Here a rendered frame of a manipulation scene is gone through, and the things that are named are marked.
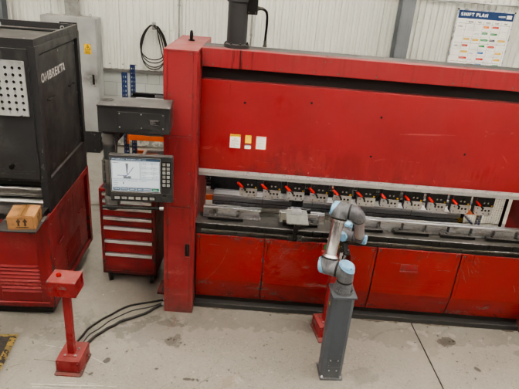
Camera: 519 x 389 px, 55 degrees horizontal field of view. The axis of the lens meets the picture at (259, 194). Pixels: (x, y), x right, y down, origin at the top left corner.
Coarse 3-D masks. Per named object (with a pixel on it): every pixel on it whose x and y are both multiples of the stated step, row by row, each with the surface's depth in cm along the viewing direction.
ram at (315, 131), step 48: (240, 96) 390; (288, 96) 389; (336, 96) 388; (384, 96) 387; (432, 96) 388; (240, 144) 406; (288, 144) 404; (336, 144) 403; (384, 144) 402; (432, 144) 401; (480, 144) 400; (432, 192) 418
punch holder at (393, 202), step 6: (384, 192) 419; (390, 192) 419; (396, 192) 419; (384, 198) 422; (390, 198) 421; (396, 198) 421; (378, 204) 430; (384, 204) 423; (390, 204) 423; (396, 204) 423
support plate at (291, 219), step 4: (288, 212) 424; (304, 212) 427; (288, 216) 418; (292, 216) 418; (296, 216) 419; (300, 216) 419; (304, 216) 420; (288, 220) 411; (292, 220) 412; (296, 220) 412; (300, 220) 413; (304, 220) 413; (288, 224) 407; (292, 224) 407; (296, 224) 407; (300, 224) 407; (304, 224) 407; (308, 224) 408
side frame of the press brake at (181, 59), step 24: (168, 48) 358; (192, 48) 366; (168, 72) 363; (192, 72) 362; (168, 96) 370; (192, 96) 370; (192, 120) 377; (168, 144) 385; (192, 144) 384; (192, 168) 392; (192, 192) 401; (168, 216) 410; (192, 216) 410; (168, 240) 419; (192, 240) 419; (168, 264) 429; (192, 264) 428; (168, 288) 439; (192, 288) 442
